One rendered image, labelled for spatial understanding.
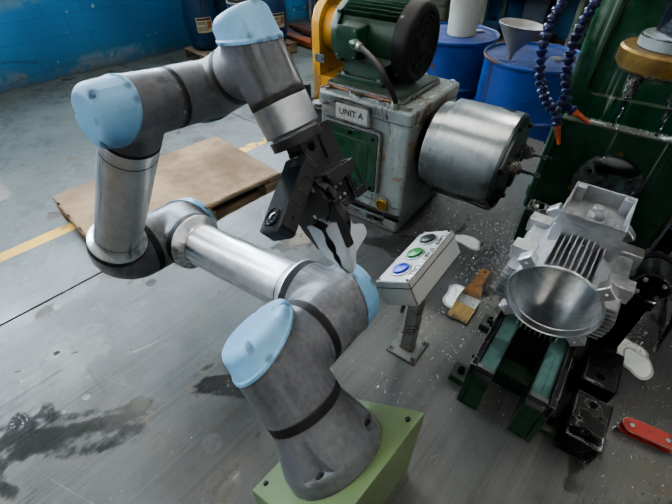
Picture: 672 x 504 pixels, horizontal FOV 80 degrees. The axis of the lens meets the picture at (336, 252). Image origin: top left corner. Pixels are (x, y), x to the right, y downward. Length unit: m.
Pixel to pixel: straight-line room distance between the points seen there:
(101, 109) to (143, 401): 0.59
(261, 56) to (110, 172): 0.25
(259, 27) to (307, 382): 0.43
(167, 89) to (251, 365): 0.35
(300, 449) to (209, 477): 0.28
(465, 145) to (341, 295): 0.55
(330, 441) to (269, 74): 0.46
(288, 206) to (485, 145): 0.62
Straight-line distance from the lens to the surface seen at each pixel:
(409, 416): 0.62
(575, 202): 0.88
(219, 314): 1.00
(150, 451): 0.87
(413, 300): 0.67
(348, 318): 0.59
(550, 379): 0.81
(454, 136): 1.03
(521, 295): 0.86
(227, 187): 2.69
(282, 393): 0.53
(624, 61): 0.99
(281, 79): 0.52
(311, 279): 0.62
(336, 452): 0.57
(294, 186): 0.50
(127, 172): 0.59
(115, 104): 0.51
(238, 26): 0.52
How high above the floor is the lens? 1.54
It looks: 42 degrees down
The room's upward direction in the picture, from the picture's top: straight up
